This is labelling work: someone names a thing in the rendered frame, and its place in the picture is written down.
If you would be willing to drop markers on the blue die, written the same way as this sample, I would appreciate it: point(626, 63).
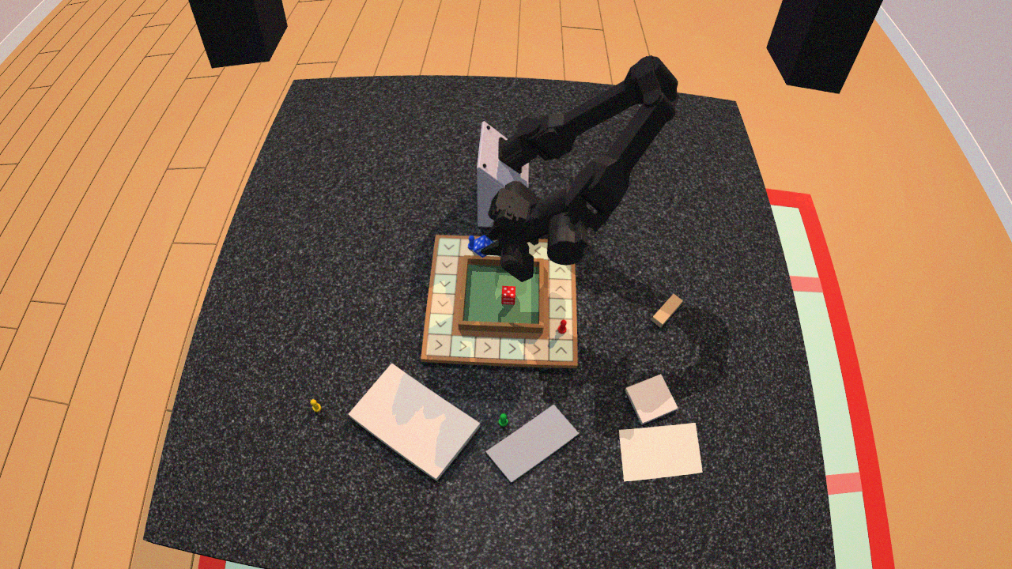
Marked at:
point(480, 243)

